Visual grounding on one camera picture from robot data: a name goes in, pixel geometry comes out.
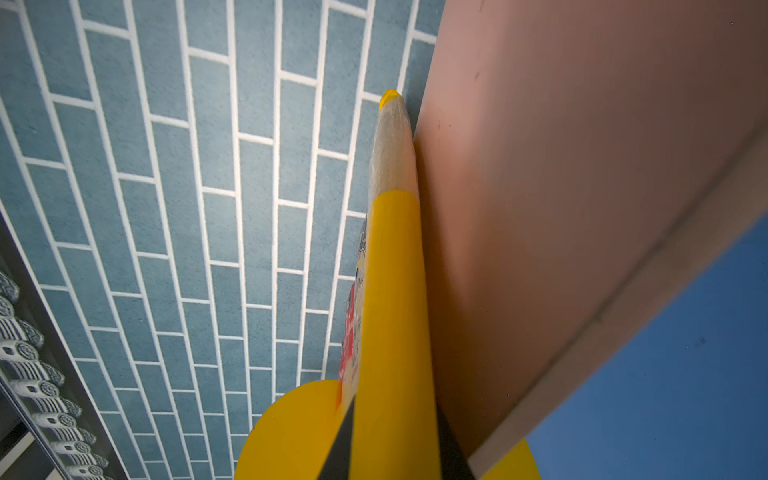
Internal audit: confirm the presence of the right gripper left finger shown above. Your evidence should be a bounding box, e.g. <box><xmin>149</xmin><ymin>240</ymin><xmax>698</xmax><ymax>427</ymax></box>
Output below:
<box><xmin>317</xmin><ymin>401</ymin><xmax>355</xmax><ymax>480</ymax></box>

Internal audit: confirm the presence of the yellow shelf with coloured boards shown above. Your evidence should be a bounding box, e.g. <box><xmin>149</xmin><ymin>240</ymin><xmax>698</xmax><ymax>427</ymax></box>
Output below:
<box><xmin>236</xmin><ymin>1</ymin><xmax>767</xmax><ymax>479</ymax></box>

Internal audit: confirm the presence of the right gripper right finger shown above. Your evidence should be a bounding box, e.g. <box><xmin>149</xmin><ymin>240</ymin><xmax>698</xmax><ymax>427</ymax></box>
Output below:
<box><xmin>437</xmin><ymin>406</ymin><xmax>475</xmax><ymax>480</ymax></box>

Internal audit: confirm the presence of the yellow Pastatime spaghetti pack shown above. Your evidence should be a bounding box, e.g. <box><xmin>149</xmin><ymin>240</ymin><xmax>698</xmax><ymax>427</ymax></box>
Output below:
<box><xmin>337</xmin><ymin>90</ymin><xmax>442</xmax><ymax>479</ymax></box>

